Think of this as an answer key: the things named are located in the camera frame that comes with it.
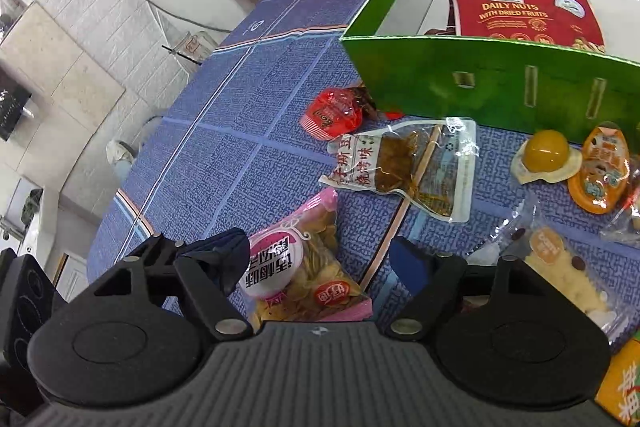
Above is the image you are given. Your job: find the clear bread pastry packet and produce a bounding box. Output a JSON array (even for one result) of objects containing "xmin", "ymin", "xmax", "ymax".
[{"xmin": 466, "ymin": 193, "xmax": 634, "ymax": 346}]

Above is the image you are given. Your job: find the pink chips snack bag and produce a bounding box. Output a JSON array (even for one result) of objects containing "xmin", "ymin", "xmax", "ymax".
[{"xmin": 240, "ymin": 187, "xmax": 372, "ymax": 331}]

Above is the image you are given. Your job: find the red daily nuts bag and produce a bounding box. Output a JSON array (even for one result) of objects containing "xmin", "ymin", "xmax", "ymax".
[{"xmin": 450, "ymin": 0, "xmax": 605, "ymax": 53}]

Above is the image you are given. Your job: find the orange drink carton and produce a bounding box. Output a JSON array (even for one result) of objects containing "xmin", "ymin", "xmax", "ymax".
[{"xmin": 596, "ymin": 332, "xmax": 640, "ymax": 426}]

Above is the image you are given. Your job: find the orange jelly snack packet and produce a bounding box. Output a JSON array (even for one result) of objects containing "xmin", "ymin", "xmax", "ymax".
[{"xmin": 567, "ymin": 122, "xmax": 630, "ymax": 215}]

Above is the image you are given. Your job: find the clear dried tofu packet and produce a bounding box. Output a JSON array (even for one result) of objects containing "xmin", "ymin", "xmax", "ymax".
[{"xmin": 320, "ymin": 117, "xmax": 480, "ymax": 223}]

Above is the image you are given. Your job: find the blue checkered tablecloth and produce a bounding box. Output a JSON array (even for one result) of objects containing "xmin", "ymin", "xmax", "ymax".
[{"xmin": 88, "ymin": 0, "xmax": 528, "ymax": 279}]

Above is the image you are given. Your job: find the small red snack packet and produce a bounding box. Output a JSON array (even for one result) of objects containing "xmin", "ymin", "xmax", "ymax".
[{"xmin": 299, "ymin": 87, "xmax": 378, "ymax": 141}]

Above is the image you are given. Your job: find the green cardboard box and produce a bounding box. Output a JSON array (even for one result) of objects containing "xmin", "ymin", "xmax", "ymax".
[{"xmin": 342, "ymin": 0, "xmax": 639, "ymax": 148}]

